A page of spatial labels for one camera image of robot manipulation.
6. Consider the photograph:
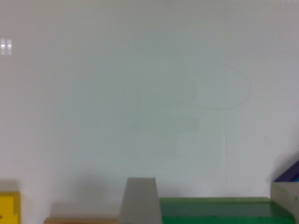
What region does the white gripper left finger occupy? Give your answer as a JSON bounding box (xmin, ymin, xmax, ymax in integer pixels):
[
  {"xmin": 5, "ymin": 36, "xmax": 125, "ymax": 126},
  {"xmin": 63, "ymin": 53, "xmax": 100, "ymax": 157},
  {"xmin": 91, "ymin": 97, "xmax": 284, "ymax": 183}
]
[{"xmin": 118, "ymin": 177, "xmax": 163, "ymax": 224}]

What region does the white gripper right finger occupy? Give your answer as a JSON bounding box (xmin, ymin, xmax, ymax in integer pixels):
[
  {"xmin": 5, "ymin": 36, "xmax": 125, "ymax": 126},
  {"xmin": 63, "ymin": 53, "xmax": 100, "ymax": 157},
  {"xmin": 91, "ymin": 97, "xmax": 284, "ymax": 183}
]
[{"xmin": 270, "ymin": 182, "xmax": 299, "ymax": 224}]

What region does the green square block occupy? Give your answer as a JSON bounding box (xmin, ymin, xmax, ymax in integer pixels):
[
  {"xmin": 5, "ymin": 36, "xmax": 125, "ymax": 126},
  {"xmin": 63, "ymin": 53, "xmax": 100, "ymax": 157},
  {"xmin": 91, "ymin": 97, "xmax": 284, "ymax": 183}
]
[{"xmin": 160, "ymin": 197, "xmax": 295, "ymax": 224}]

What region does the dark purple square block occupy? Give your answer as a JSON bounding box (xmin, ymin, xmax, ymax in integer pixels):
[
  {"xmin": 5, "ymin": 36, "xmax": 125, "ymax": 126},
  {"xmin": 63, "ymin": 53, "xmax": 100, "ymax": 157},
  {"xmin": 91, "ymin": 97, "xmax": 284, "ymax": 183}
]
[{"xmin": 275, "ymin": 161, "xmax": 299, "ymax": 182}]

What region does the yellow notched block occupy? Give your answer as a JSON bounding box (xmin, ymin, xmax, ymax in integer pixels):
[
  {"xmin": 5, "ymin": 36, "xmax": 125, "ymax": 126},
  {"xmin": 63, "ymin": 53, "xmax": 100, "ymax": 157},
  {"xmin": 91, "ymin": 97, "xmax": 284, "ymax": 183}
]
[{"xmin": 0, "ymin": 191, "xmax": 21, "ymax": 224}]

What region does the wooden peg base board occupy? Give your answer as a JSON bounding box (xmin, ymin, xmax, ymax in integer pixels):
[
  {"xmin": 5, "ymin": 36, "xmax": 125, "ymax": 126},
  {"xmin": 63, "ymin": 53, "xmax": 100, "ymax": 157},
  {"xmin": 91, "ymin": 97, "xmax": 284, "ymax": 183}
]
[{"xmin": 44, "ymin": 217, "xmax": 118, "ymax": 224}]

